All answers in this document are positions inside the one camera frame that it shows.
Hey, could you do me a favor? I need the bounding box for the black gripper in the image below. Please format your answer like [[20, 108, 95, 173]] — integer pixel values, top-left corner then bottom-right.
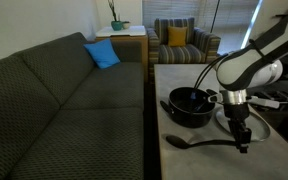
[[223, 102, 253, 154]]

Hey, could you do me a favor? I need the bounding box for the black spoon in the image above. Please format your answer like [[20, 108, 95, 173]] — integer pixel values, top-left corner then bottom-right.
[[165, 134, 238, 150]]

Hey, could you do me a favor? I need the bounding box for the glass pot lid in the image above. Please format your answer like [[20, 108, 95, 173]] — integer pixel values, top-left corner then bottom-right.
[[215, 106, 272, 143]]

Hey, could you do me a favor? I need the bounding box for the black cooking pot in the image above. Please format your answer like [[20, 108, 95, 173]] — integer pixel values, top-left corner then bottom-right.
[[159, 86, 218, 129]]

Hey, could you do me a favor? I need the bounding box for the plant in teal pot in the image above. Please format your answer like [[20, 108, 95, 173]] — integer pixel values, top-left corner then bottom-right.
[[107, 0, 124, 32]]

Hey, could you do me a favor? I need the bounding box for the striped armchair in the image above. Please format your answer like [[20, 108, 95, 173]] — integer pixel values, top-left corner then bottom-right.
[[146, 17, 222, 83]]

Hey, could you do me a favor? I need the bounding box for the mustard yellow cushion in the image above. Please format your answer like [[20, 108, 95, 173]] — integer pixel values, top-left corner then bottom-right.
[[167, 26, 188, 48]]

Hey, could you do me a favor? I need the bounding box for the black bent floor lamp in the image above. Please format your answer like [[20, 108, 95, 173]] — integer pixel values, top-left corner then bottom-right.
[[210, 0, 222, 34]]

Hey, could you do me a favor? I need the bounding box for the wooden side table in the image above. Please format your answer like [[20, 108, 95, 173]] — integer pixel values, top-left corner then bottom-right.
[[94, 25, 149, 83]]

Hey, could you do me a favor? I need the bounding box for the blue throw pillow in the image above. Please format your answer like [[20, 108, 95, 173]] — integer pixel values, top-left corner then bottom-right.
[[83, 38, 122, 70]]

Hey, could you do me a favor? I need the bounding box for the dark grey sofa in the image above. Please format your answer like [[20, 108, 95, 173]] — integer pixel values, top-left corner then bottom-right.
[[0, 31, 146, 180]]

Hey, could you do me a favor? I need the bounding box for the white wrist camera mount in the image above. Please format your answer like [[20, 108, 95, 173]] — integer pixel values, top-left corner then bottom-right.
[[207, 92, 281, 110]]

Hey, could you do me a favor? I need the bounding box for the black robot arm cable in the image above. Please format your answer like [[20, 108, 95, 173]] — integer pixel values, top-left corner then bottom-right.
[[190, 52, 230, 101]]

